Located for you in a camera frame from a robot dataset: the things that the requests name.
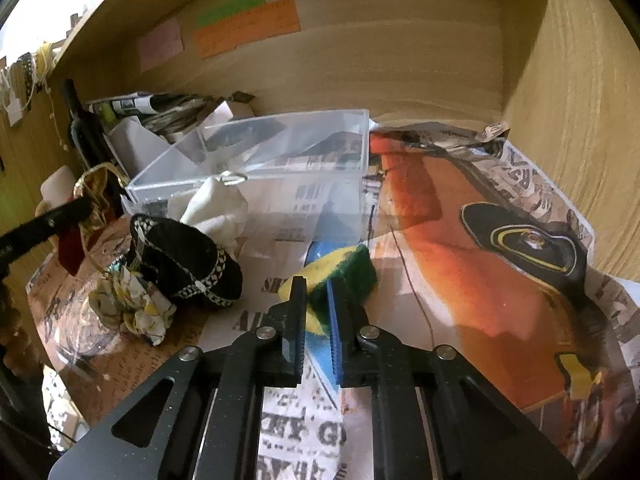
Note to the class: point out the white cloth drawstring pouch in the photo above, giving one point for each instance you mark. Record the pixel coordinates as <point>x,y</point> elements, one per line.
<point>217,210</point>

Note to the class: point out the black patterned-trim fabric pouch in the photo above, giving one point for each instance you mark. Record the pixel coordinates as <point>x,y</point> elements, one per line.
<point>185,265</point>

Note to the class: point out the gold shiny fabric bag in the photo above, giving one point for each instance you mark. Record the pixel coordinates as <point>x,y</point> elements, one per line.
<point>103,186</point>

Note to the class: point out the orange car newspaper sheet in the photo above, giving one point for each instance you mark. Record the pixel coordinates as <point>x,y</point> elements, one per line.
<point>476,248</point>

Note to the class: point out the pink sticky note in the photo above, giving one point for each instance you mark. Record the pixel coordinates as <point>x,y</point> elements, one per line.
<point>160,44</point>

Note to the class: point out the clear plastic storage bin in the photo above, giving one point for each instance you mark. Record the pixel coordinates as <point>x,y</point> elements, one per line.
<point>300,173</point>

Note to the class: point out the green sticky note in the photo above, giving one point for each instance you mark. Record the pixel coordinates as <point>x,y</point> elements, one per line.
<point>225,10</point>

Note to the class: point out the orange sticky note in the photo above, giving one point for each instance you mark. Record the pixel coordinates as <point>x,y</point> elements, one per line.
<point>272,19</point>

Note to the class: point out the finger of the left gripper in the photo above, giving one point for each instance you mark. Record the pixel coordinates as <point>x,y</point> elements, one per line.
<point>18,242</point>

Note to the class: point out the yellow green sponge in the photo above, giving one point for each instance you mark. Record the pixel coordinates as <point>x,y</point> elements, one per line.
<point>352,265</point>

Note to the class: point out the small white cardboard box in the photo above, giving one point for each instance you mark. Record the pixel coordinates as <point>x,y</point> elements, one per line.
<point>235,107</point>

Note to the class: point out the floral yellow white scrunchie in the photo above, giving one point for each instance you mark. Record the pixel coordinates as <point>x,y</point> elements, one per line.
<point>124,301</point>

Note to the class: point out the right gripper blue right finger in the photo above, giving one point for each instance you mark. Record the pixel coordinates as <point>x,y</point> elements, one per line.
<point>351,364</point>

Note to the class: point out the white paper sheet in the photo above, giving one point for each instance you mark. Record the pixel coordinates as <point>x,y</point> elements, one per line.
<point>134,146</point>

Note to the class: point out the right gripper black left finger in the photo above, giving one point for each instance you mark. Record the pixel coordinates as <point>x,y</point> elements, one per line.
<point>286,363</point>

